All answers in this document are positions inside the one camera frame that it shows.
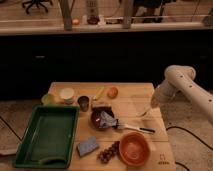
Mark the silver metal fork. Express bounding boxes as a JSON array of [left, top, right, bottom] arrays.
[[136, 107, 151, 117]]

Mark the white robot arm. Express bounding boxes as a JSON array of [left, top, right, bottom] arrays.
[[152, 65, 213, 126]]

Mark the red orange bowl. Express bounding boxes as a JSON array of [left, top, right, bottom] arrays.
[[119, 132, 150, 167]]

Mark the dark brown bowl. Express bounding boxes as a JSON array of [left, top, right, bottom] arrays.
[[90, 109, 114, 130]]

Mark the small green bowl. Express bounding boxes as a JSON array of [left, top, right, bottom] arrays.
[[41, 93, 55, 105]]

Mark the orange fruit toy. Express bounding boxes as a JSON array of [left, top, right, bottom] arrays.
[[107, 87, 118, 99]]

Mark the crumpled grey foil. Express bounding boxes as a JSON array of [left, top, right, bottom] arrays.
[[99, 111, 117, 129]]

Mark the yellow banana toy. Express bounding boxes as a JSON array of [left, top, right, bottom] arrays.
[[92, 87, 104, 101]]

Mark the brown block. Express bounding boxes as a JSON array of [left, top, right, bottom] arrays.
[[91, 101, 111, 110]]

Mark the small metal cup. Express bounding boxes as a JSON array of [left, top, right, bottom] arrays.
[[77, 96, 89, 112]]

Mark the dark purple grape bunch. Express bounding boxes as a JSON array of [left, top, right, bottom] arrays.
[[97, 141, 119, 164]]

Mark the blue sponge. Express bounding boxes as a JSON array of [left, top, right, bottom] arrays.
[[77, 136, 99, 157]]

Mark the white ceramic cup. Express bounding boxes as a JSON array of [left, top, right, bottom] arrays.
[[59, 88, 75, 104]]

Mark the green plastic tray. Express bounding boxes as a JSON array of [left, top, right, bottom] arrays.
[[13, 106, 79, 169]]

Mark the black office chair base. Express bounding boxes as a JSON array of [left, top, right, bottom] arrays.
[[22, 0, 53, 14]]

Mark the black cable on floor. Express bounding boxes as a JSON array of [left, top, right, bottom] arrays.
[[165, 125, 213, 151]]

